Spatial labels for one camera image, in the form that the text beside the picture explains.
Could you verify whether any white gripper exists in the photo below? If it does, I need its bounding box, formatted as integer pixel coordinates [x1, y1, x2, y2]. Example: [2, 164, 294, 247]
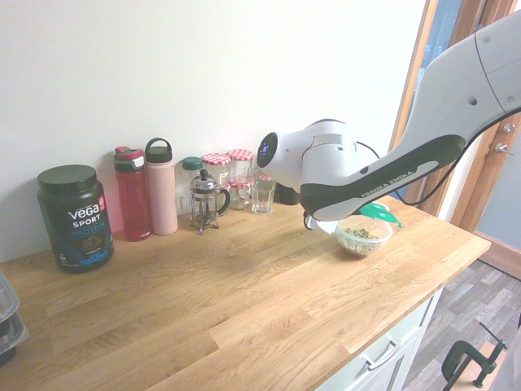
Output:
[304, 213, 339, 236]

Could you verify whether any green plastic container lid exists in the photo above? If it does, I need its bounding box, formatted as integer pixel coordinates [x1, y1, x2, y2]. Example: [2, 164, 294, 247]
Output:
[357, 201, 405, 230]

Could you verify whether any tall jar red gingham lid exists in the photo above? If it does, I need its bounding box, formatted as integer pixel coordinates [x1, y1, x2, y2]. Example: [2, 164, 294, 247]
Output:
[226, 148, 255, 185]
[201, 152, 233, 193]

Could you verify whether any clear jar with green lid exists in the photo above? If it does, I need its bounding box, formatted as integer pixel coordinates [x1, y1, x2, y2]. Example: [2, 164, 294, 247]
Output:
[177, 156, 204, 217]

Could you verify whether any black food container clear lid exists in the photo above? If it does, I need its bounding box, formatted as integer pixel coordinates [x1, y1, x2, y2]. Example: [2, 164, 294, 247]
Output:
[0, 311, 31, 368]
[0, 270, 21, 318]

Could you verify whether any black shaker bottle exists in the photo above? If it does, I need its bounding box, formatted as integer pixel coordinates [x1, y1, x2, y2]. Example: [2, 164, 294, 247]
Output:
[276, 182, 304, 207]

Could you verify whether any clear bowl with cereal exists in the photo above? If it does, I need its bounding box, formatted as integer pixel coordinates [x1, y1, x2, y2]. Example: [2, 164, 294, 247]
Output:
[334, 215, 395, 258]

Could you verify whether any clear glass tumbler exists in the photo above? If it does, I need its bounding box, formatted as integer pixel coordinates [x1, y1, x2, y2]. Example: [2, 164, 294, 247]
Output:
[250, 169, 278, 216]

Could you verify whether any glass French press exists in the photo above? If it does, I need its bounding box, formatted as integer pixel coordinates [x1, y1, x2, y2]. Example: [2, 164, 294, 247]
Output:
[188, 169, 233, 236]

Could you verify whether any white kitchen cabinet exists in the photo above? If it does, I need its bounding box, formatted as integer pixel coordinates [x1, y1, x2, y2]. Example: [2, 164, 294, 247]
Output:
[325, 284, 445, 391]

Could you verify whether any pink water bottle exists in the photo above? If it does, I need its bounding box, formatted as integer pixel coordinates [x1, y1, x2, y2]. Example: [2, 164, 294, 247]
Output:
[144, 137, 180, 237]

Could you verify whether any green metal clamp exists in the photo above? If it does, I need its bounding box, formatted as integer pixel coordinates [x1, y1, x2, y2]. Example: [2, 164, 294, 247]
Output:
[440, 322, 510, 389]

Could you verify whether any red water bottle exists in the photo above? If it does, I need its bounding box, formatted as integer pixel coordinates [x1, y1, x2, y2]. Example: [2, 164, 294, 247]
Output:
[112, 145, 154, 243]

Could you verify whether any black Vega protein tub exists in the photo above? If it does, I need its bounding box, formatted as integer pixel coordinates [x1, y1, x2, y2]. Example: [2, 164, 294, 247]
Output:
[36, 164, 116, 275]

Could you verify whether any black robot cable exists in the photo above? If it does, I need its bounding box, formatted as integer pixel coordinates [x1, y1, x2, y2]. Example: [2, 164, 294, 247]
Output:
[352, 108, 521, 205]

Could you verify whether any metal cabinet handle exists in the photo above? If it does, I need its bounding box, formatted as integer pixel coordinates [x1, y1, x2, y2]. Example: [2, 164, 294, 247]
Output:
[361, 339, 401, 370]

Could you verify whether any metal door handle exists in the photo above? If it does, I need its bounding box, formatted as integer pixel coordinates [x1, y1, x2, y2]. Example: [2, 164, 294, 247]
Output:
[493, 122, 515, 156]

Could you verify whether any wooden door frame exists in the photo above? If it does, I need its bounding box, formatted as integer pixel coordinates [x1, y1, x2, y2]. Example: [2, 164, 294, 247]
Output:
[388, 0, 521, 282]

